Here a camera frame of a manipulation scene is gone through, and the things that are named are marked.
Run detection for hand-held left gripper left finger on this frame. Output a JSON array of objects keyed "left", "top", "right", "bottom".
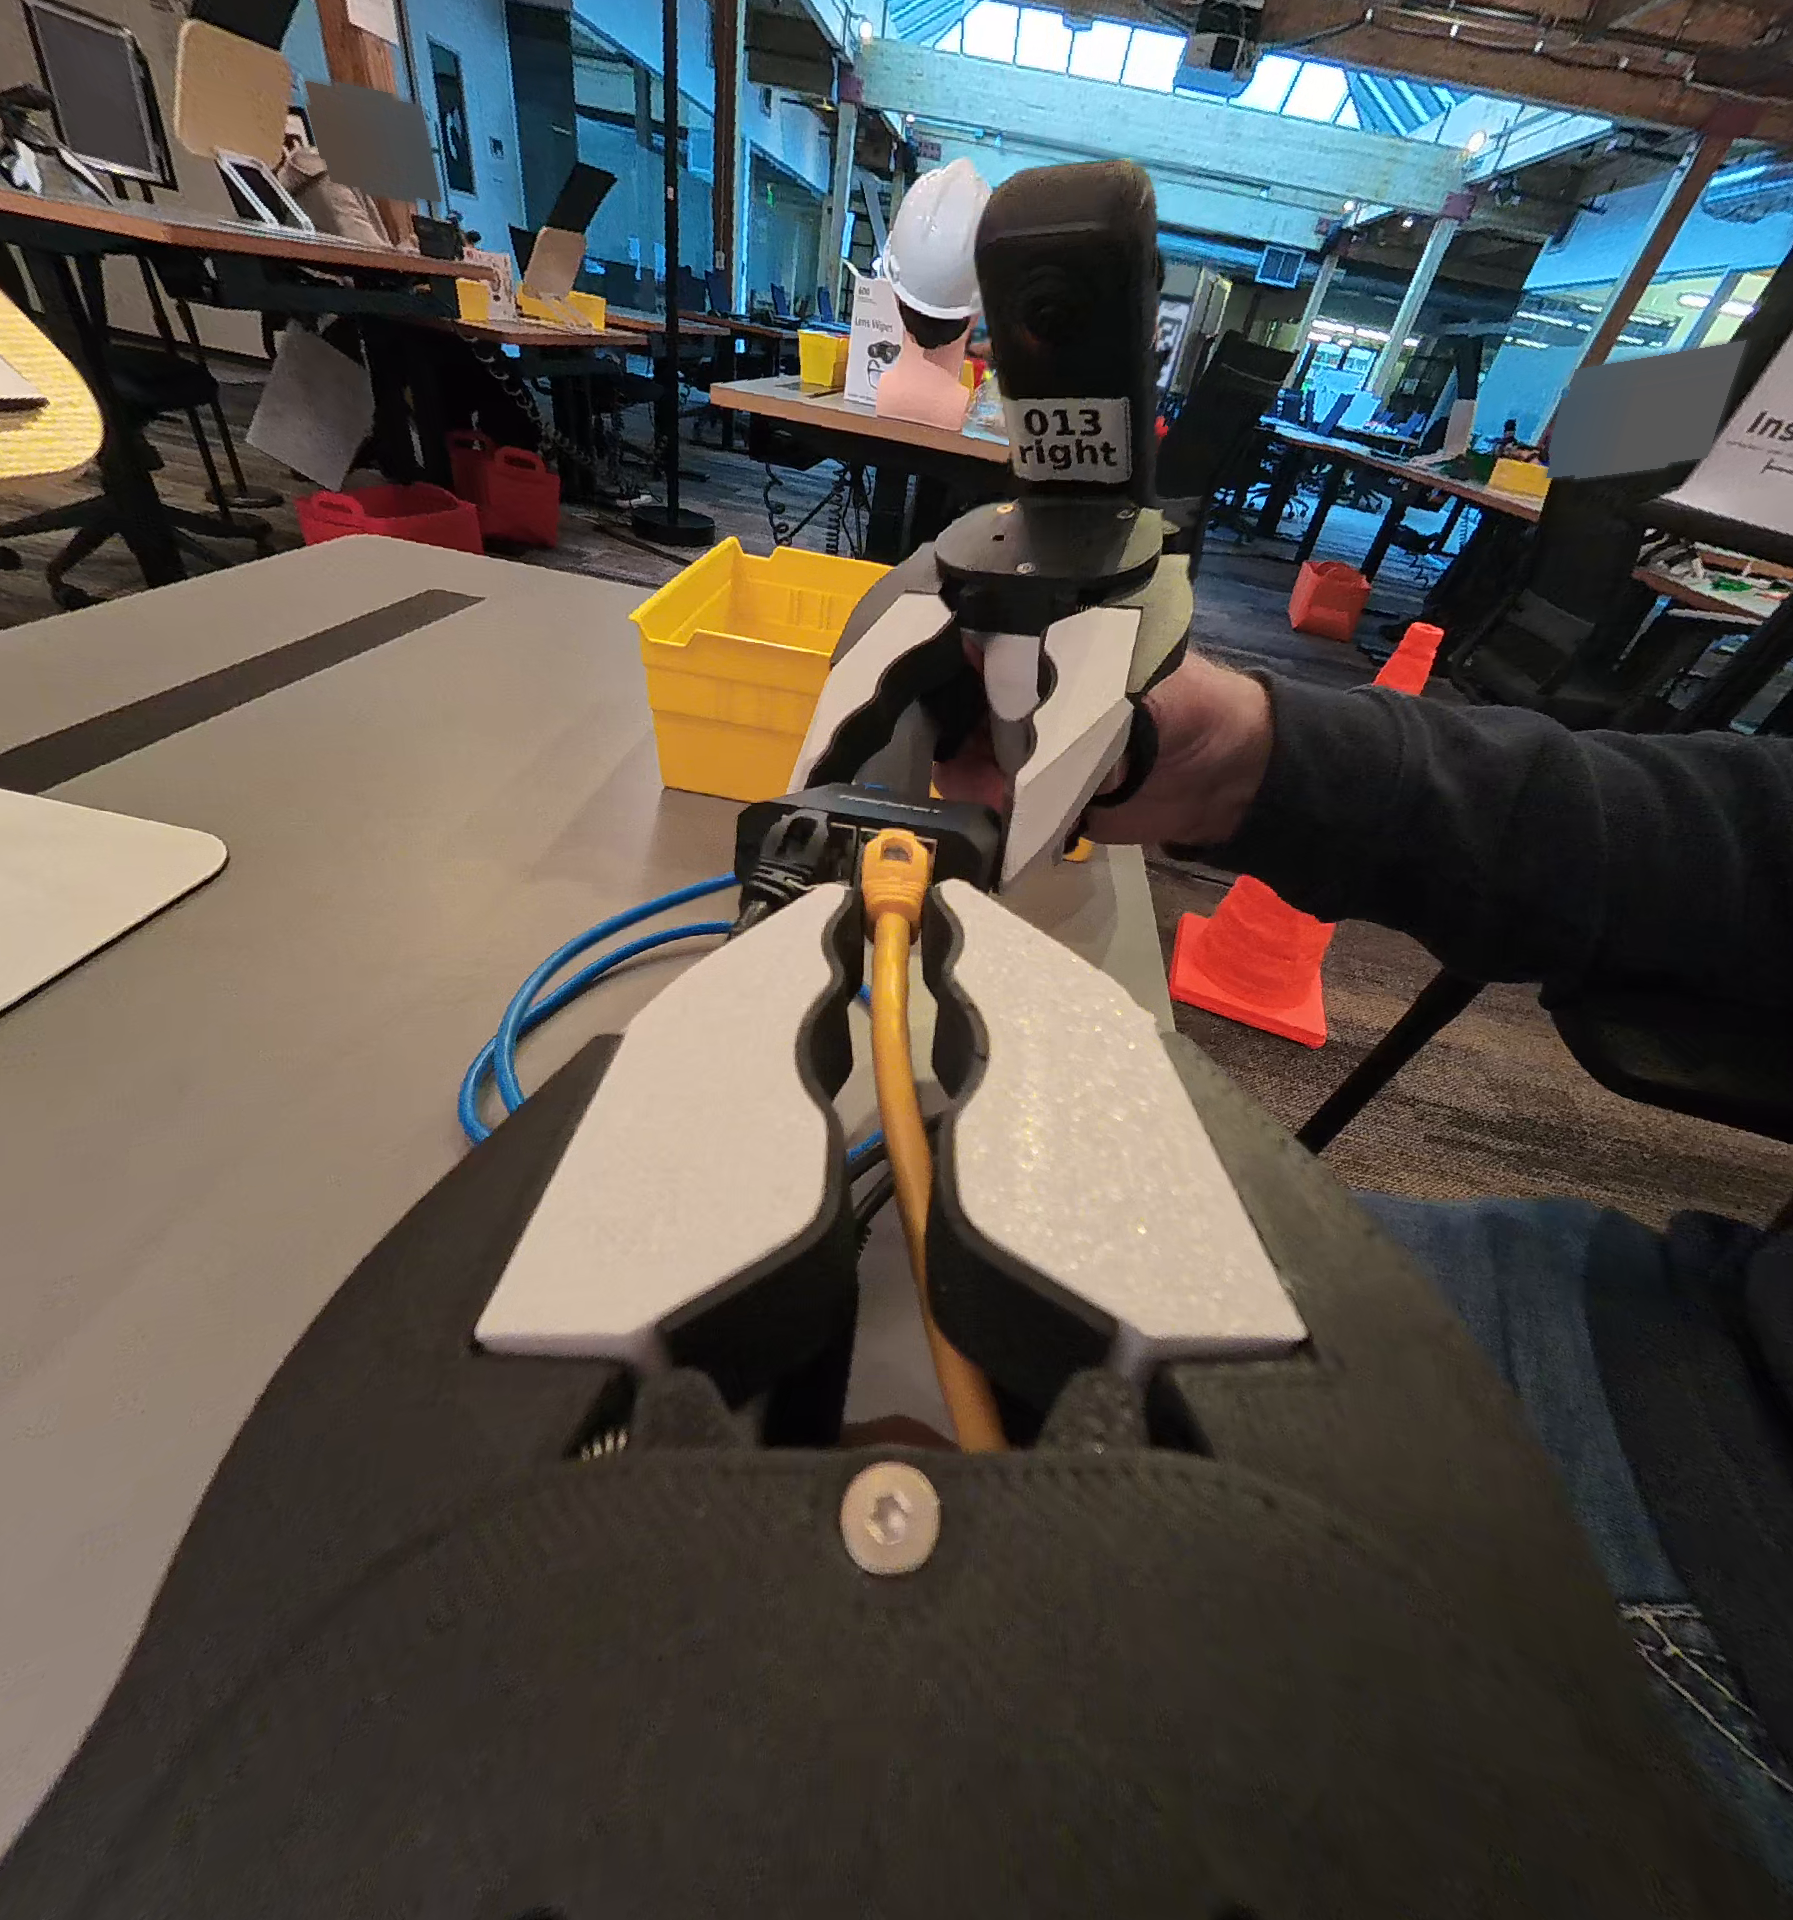
[{"left": 472, "top": 883, "right": 861, "bottom": 1421}]

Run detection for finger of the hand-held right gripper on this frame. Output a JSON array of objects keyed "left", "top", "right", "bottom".
[
  {"left": 982, "top": 604, "right": 1140, "bottom": 890},
  {"left": 784, "top": 582, "right": 976, "bottom": 798}
]

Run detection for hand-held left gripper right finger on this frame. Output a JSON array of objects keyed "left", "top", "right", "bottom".
[{"left": 926, "top": 883, "right": 1311, "bottom": 1428}]

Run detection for yellow plastic bin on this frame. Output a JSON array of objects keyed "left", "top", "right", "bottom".
[{"left": 627, "top": 541, "right": 899, "bottom": 805}]

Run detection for black network adapter box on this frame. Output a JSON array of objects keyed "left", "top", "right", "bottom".
[{"left": 734, "top": 780, "right": 1006, "bottom": 903}]

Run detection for black ethernet cable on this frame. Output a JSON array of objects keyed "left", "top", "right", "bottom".
[{"left": 734, "top": 816, "right": 905, "bottom": 1218}]

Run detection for yellow ethernet cable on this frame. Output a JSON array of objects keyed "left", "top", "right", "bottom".
[{"left": 862, "top": 833, "right": 1010, "bottom": 1455}]

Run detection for blue ethernet cable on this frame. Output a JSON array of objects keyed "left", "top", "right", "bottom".
[{"left": 457, "top": 871, "right": 899, "bottom": 1155}]

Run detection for person's right forearm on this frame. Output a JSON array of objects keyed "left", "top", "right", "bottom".
[{"left": 1226, "top": 675, "right": 1793, "bottom": 1053}]

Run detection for person's right hand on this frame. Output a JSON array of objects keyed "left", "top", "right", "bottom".
[{"left": 1078, "top": 656, "right": 1277, "bottom": 854}]

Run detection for white hard hat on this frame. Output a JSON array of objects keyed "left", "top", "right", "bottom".
[{"left": 889, "top": 157, "right": 995, "bottom": 321}]

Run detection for pale mannequin head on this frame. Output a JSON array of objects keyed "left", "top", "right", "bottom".
[{"left": 872, "top": 307, "right": 976, "bottom": 423}]

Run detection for orange traffic cone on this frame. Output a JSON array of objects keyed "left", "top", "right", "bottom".
[{"left": 1169, "top": 622, "right": 1444, "bottom": 1048}]

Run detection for orange plastic bin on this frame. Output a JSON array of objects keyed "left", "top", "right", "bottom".
[{"left": 1288, "top": 559, "right": 1373, "bottom": 642}]

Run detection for black pole stand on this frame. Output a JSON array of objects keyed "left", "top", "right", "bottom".
[{"left": 631, "top": 0, "right": 717, "bottom": 547}]

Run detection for red plastic container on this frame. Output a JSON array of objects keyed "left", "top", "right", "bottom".
[{"left": 445, "top": 432, "right": 561, "bottom": 547}]

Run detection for person's blue jeans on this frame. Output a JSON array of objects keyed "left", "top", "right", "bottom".
[{"left": 1353, "top": 1192, "right": 1793, "bottom": 1920}]

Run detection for red plastic bin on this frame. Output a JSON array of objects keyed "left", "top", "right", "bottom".
[{"left": 295, "top": 482, "right": 484, "bottom": 555}]

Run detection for white paper sheet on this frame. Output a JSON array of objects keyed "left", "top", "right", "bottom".
[{"left": 245, "top": 322, "right": 375, "bottom": 490}]

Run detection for white document stand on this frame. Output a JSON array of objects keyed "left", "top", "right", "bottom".
[{"left": 0, "top": 224, "right": 229, "bottom": 1056}]

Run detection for long wooden desk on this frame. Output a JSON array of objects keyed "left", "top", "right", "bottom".
[{"left": 0, "top": 177, "right": 650, "bottom": 453}]

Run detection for grey desktop monitor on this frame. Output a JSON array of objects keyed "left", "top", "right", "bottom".
[{"left": 18, "top": 0, "right": 178, "bottom": 190}]

